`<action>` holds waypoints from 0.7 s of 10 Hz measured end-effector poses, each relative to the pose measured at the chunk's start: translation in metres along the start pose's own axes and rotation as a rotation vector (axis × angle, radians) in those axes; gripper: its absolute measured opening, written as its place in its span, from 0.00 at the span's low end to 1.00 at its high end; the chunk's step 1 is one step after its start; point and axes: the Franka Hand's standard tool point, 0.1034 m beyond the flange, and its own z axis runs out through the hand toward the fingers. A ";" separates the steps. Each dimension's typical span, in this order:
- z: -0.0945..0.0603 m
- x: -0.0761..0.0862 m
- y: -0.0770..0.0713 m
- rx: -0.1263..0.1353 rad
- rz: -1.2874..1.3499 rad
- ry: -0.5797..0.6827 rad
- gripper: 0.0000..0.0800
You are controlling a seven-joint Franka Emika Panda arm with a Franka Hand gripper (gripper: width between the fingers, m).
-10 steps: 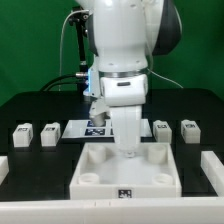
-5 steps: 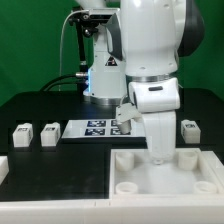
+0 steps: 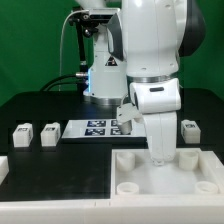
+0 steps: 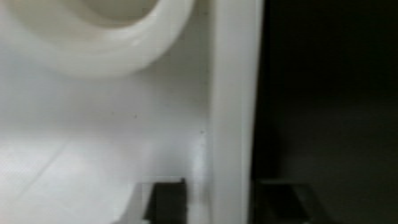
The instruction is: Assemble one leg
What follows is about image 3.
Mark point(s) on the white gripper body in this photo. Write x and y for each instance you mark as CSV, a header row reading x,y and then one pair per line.
x,y
157,103

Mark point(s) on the white square table top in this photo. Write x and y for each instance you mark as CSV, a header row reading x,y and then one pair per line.
x,y
191,172

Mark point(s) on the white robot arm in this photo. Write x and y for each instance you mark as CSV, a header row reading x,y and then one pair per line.
x,y
137,47

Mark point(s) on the white sheet with AprilTags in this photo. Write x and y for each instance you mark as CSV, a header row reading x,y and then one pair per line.
x,y
99,128

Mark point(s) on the white left obstacle block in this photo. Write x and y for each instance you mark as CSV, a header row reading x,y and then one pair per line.
x,y
4,168

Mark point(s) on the black camera on stand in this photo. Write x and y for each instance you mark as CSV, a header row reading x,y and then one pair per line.
x,y
99,15

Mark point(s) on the black camera stand pole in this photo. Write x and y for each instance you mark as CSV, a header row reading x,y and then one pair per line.
x,y
83,64

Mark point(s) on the white front obstacle wall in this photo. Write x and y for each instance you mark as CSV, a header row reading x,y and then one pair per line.
x,y
198,210

